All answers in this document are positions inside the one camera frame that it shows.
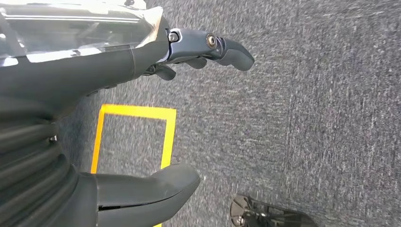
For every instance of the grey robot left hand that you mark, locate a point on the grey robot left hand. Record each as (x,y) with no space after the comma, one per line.
(78,75)

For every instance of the yellow floor tape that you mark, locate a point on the yellow floor tape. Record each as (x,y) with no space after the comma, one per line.
(137,111)

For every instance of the black robot foot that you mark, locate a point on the black robot foot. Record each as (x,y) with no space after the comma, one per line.
(266,214)

